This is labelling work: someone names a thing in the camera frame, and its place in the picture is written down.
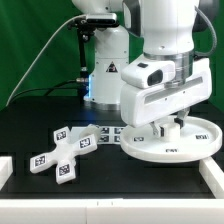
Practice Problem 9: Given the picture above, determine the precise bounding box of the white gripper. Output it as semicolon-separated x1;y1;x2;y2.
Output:
121;59;212;137

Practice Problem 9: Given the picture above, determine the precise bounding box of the white round table top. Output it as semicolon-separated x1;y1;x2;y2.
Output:
120;116;222;163

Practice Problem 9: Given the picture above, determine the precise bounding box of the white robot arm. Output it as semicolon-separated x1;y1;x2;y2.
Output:
72;0;218;128

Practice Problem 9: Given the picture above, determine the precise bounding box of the white fiducial marker sheet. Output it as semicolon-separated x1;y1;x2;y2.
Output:
71;126;123;144

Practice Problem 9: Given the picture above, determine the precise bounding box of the white right fence block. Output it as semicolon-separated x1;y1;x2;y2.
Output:
199;157;224;199

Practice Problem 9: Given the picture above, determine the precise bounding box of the white fence block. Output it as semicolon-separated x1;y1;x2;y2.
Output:
0;156;13;190
199;157;224;199

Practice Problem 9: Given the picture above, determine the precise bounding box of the white cross-shaped table base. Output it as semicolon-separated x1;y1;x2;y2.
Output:
30;127;98;184

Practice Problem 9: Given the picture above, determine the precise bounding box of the white left fence block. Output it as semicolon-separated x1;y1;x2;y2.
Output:
0;156;13;190

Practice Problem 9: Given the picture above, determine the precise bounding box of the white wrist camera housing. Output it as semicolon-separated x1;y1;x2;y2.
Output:
121;61;175;89

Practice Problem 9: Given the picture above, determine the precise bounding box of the white front fence rail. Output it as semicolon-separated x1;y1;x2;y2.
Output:
0;199;224;224

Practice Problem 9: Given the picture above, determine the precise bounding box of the black cable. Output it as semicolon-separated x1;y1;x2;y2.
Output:
11;79;81;101

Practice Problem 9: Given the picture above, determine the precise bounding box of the black camera on stand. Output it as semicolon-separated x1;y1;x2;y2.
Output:
67;13;119;84

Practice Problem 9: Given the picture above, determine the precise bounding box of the grey camera cable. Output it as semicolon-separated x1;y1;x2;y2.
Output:
5;14;88;108

